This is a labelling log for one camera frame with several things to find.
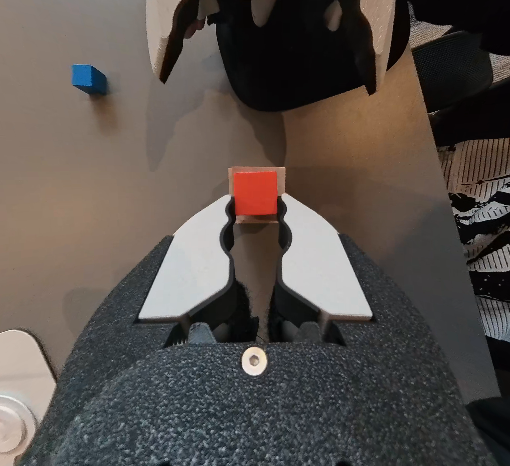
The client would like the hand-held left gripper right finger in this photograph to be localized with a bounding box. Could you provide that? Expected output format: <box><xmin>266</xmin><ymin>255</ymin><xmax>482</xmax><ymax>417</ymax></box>
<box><xmin>271</xmin><ymin>193</ymin><xmax>373</xmax><ymax>323</ymax></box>

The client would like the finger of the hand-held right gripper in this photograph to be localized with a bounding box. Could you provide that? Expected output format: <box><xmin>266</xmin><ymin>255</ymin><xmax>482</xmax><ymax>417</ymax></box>
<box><xmin>323</xmin><ymin>0</ymin><xmax>397</xmax><ymax>96</ymax></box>
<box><xmin>146</xmin><ymin>0</ymin><xmax>224</xmax><ymax>84</ymax></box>

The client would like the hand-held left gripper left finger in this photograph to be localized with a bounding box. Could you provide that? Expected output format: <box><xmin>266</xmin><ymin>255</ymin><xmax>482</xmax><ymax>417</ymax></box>
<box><xmin>139</xmin><ymin>194</ymin><xmax>240</xmax><ymax>323</ymax></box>

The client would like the medium wooden cube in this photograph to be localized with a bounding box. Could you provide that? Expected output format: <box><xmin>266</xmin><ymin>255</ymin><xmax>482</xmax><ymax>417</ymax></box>
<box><xmin>228</xmin><ymin>167</ymin><xmax>286</xmax><ymax>225</ymax></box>

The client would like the small red cube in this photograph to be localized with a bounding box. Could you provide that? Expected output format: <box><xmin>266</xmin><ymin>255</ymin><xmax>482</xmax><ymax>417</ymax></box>
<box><xmin>232</xmin><ymin>170</ymin><xmax>279</xmax><ymax>217</ymax></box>

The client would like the tiny blue cube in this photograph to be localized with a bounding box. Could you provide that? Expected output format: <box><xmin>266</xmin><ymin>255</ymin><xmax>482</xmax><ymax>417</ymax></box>
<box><xmin>71</xmin><ymin>65</ymin><xmax>108</xmax><ymax>96</ymax></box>

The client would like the black wrist rest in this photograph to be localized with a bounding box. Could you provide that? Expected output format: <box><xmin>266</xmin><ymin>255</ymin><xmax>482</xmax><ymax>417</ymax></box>
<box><xmin>214</xmin><ymin>0</ymin><xmax>412</xmax><ymax>112</ymax></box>

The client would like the black office chair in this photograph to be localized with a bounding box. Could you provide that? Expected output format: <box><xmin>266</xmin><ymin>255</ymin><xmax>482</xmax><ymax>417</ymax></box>
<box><xmin>411</xmin><ymin>24</ymin><xmax>510</xmax><ymax>148</ymax></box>

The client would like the person's printed shirt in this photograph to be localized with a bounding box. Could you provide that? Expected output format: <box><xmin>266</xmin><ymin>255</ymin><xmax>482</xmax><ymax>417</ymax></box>
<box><xmin>437</xmin><ymin>138</ymin><xmax>510</xmax><ymax>301</ymax></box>

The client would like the white document stand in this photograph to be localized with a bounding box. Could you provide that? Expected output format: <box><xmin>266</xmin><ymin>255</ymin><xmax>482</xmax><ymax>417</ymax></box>
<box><xmin>0</xmin><ymin>329</ymin><xmax>58</xmax><ymax>466</ymax></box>

